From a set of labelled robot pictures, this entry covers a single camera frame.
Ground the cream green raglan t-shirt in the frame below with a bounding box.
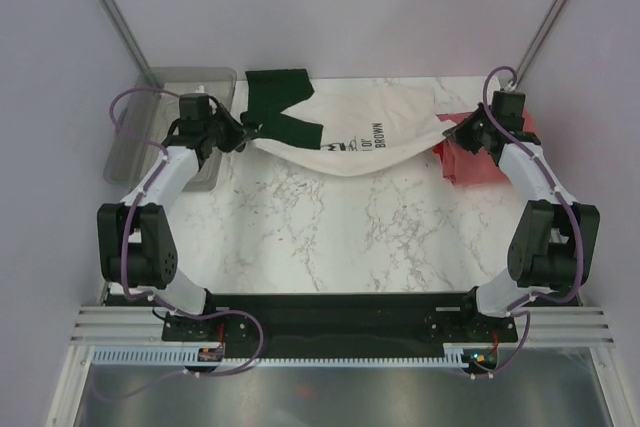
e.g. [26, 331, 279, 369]
[240, 69, 454, 177]

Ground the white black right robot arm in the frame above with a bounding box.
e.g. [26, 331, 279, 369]
[445, 90, 600, 341]

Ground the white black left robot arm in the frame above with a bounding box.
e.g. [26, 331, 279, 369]
[97, 89, 252, 340]

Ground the folded red t-shirt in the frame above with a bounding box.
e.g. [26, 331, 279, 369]
[433, 113, 458, 164]

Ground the folded pink t-shirt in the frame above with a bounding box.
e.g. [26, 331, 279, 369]
[440, 108, 537, 187]

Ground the clear grey plastic bin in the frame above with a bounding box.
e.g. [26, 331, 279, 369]
[103, 67, 237, 188]

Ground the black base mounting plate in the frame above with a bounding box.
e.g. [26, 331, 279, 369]
[162, 293, 518, 358]

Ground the right aluminium frame post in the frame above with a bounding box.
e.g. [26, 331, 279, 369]
[515, 0, 571, 84]

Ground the aluminium frame post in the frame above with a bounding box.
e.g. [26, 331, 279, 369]
[515, 0, 571, 84]
[98, 0, 160, 87]

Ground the left aluminium frame post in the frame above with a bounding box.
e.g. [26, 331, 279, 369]
[98, 0, 160, 87]

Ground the white slotted cable duct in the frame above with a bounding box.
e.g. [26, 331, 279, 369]
[91, 346, 497, 368]

